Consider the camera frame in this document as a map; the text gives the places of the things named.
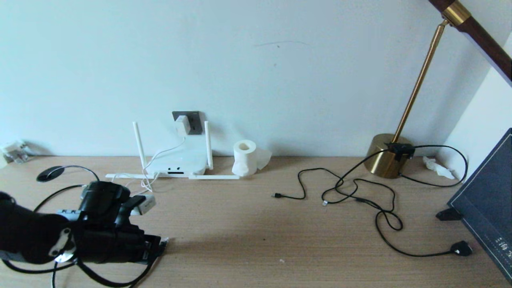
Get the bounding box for thin white adapter cable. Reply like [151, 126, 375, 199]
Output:
[126, 136, 187, 193]

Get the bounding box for black ethernet cable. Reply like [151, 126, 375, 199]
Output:
[34, 184, 169, 288]

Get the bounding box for thin black usb cable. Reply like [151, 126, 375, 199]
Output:
[271, 167, 404, 232]

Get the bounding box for white router with antennas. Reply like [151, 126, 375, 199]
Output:
[106, 121, 240, 180]

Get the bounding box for brass desk lamp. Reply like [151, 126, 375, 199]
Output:
[365, 0, 512, 179]

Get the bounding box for crumpled white tissue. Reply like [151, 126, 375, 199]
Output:
[423, 156, 456, 180]

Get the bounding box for black cables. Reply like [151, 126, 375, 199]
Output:
[321, 144, 473, 257]

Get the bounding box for black round disc with cable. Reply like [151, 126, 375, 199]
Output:
[36, 165, 100, 183]

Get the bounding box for black braided left wrist cable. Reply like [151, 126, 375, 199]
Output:
[0, 256, 158, 288]

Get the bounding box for white toilet paper roll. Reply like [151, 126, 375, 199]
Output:
[231, 140, 272, 177]

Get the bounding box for clear plastic wrapper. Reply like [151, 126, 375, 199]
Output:
[0, 140, 30, 164]

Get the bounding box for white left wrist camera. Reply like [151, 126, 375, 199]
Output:
[130, 194, 156, 216]

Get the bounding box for grey wall socket plate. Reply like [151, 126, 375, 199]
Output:
[172, 111, 202, 135]

